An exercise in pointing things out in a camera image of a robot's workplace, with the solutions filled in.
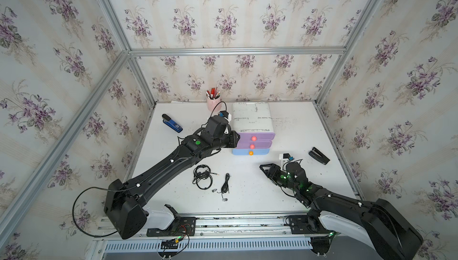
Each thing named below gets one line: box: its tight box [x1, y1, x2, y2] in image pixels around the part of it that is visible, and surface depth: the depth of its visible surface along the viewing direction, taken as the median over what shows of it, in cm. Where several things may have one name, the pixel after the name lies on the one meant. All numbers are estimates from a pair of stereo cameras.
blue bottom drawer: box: [231, 148, 270, 156], surface depth 94 cm
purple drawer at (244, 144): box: [236, 140, 273, 150], surface depth 88 cm
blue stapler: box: [161, 113, 184, 133], surface depth 108 cm
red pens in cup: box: [205, 84, 221, 100], surface depth 113 cm
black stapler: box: [308, 146, 331, 166], surface depth 95 cm
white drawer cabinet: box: [231, 101, 274, 132], surface depth 85 cm
